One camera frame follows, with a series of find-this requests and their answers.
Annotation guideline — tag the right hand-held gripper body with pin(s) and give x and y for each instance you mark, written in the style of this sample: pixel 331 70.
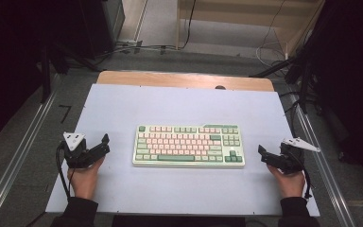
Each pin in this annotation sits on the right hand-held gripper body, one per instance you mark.
pixel 288 157

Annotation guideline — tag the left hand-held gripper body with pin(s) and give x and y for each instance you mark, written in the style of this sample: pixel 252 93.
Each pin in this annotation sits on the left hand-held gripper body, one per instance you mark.
pixel 75 154

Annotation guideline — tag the green and pink keyboard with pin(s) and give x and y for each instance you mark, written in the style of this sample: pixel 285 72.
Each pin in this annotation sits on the green and pink keyboard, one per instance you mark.
pixel 189 146

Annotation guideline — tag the person's left hand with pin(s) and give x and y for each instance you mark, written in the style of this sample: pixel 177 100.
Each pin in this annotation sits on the person's left hand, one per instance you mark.
pixel 85 179

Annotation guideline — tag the person's right hand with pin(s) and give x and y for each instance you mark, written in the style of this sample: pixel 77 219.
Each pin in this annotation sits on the person's right hand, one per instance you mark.
pixel 291 184

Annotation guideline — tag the white table board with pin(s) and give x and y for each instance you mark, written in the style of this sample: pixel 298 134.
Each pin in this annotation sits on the white table board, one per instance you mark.
pixel 182 104

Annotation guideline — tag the wooden table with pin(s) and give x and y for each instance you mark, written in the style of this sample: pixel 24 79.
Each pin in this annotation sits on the wooden table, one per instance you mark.
pixel 170 78

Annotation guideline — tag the dark curtain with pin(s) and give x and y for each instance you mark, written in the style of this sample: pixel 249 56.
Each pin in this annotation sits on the dark curtain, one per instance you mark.
pixel 353 78
pixel 9 63

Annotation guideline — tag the black cabinet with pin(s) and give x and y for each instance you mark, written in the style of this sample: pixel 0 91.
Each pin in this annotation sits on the black cabinet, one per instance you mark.
pixel 100 25

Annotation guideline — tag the wooden shelf unit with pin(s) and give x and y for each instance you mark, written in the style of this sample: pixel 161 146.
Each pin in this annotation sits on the wooden shelf unit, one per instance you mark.
pixel 249 15

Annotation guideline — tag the aluminium floor rail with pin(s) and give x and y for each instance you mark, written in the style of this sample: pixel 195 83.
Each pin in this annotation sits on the aluminium floor rail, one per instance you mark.
pixel 15 157
pixel 324 164

